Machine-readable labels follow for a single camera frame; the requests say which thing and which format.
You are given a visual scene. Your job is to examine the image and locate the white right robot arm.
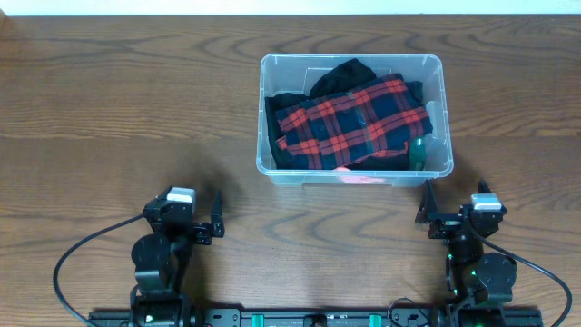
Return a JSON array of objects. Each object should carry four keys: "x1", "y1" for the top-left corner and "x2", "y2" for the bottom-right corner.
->
[{"x1": 415, "y1": 181, "x2": 517, "y2": 327}]

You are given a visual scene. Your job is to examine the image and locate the pink printed t-shirt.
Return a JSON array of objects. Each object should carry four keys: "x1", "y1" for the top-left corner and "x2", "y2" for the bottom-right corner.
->
[{"x1": 333, "y1": 167, "x2": 386, "y2": 184}]

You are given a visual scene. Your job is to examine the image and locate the large black garment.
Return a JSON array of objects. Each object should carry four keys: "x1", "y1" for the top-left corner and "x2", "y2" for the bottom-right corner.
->
[{"x1": 265, "y1": 59, "x2": 424, "y2": 171}]

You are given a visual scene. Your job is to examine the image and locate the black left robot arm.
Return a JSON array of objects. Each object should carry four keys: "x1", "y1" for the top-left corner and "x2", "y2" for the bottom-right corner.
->
[{"x1": 127, "y1": 186, "x2": 225, "y2": 327}]

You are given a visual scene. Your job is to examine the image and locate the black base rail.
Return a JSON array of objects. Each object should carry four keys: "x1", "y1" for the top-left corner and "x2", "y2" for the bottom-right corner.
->
[{"x1": 89, "y1": 306, "x2": 544, "y2": 327}]

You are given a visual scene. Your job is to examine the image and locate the red plaid shirt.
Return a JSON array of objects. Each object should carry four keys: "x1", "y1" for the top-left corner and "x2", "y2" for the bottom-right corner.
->
[{"x1": 275, "y1": 74, "x2": 433, "y2": 170}]

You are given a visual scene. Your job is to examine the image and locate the dark green garment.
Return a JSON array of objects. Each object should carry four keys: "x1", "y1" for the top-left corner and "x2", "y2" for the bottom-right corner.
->
[{"x1": 408, "y1": 137, "x2": 427, "y2": 171}]

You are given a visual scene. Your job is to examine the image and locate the clear plastic storage bin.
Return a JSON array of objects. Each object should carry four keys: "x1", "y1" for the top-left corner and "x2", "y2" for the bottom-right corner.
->
[{"x1": 255, "y1": 54, "x2": 454, "y2": 187}]

